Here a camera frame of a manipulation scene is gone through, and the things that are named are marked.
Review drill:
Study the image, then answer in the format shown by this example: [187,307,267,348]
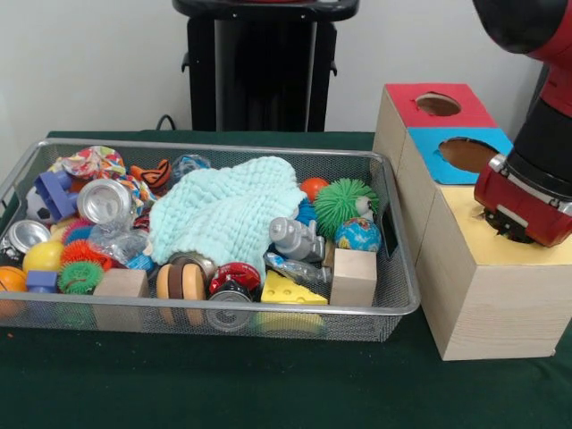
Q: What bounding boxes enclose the red ball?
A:
[300,177,330,203]

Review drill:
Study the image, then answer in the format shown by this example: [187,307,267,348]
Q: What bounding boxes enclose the mint green muslin cloth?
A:
[146,156,307,271]

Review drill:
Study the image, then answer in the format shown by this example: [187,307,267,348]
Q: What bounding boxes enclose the yellow cheese wedge toy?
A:
[260,271,329,307]

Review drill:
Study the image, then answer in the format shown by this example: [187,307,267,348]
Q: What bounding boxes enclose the dark green tablecloth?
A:
[0,130,572,429]

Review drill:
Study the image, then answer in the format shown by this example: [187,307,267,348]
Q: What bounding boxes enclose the blue globe ball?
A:
[334,217,383,254]

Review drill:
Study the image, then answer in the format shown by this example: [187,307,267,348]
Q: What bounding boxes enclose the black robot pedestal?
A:
[172,0,363,133]

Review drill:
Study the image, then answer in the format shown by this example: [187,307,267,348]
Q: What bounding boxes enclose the plain wooden block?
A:
[330,248,379,307]

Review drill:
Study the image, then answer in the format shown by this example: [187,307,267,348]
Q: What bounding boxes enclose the green spiky ball with eyes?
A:
[314,178,380,240]

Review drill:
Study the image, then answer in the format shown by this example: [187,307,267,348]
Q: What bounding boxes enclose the clear mesh bin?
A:
[0,137,422,343]

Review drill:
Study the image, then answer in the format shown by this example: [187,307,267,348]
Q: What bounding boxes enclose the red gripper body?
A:
[474,154,572,249]

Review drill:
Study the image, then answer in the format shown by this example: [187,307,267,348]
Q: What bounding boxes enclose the wooden box with three holes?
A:
[373,83,572,362]

